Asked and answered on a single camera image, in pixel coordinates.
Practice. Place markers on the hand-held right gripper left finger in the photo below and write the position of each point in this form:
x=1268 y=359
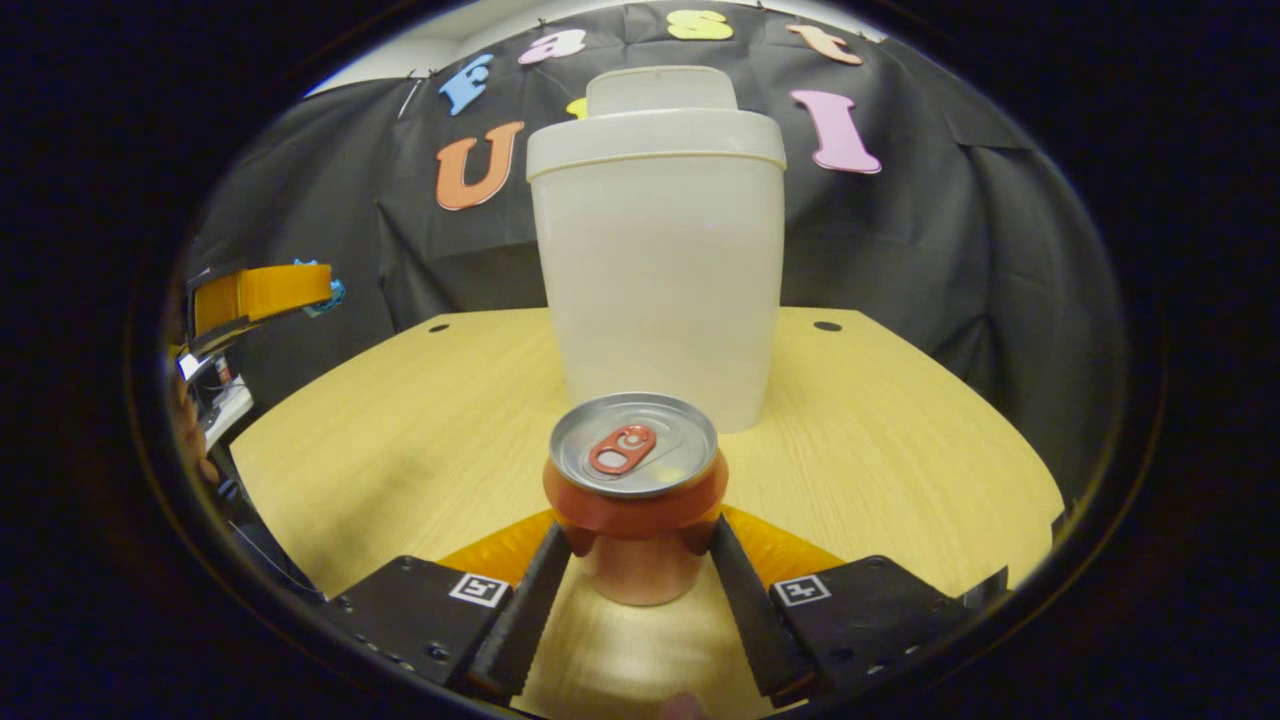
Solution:
x=520 y=630

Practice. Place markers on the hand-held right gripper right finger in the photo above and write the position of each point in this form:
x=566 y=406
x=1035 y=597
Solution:
x=755 y=620

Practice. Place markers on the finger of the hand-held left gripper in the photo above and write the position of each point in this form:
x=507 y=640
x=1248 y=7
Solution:
x=260 y=290

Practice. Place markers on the red pop can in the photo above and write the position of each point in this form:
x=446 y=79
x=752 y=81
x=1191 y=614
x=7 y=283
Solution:
x=635 y=520

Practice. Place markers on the white desktop garbage bin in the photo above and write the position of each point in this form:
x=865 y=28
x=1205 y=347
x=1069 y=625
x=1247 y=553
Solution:
x=660 y=270

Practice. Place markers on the wooden desktop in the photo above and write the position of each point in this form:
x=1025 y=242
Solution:
x=400 y=440

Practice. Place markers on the white side table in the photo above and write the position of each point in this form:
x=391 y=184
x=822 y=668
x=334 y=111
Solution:
x=232 y=402

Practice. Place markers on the black backdrop cloth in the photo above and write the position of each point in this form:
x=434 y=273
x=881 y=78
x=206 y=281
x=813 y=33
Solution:
x=920 y=250

